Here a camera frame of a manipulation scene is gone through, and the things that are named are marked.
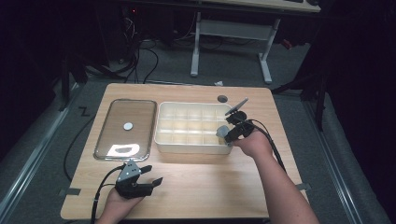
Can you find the grey tape strip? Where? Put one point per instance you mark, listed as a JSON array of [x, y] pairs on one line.
[[304, 186], [70, 192]]

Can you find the white metal frame desk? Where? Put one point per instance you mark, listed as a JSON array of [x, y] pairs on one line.
[[233, 29]]

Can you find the small red object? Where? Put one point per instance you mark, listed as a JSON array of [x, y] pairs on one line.
[[287, 44]]

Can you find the person's left hand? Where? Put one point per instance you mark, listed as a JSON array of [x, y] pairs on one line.
[[120, 205]]

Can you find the clear plastic lid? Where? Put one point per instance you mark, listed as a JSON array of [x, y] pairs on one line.
[[124, 137]]

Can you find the black metal stand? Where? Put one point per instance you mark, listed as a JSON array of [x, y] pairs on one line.
[[67, 84], [317, 84]]

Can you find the white divided storage box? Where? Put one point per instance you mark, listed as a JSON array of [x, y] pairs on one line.
[[190, 128]]

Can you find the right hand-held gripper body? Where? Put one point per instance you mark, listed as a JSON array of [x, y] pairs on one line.
[[243, 127]]

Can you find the black table grommet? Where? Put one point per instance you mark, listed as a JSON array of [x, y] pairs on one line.
[[222, 99]]

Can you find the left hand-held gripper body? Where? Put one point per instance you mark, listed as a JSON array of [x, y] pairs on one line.
[[130, 186]]

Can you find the white crumpled paper scrap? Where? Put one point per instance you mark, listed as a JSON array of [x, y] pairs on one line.
[[219, 83]]

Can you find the metal floor rail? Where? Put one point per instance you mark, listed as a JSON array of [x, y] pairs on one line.
[[34, 152], [333, 161]]

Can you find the person's right hand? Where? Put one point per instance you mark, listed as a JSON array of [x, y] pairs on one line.
[[257, 144]]

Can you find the grey sock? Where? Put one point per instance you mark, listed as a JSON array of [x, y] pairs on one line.
[[222, 131]]

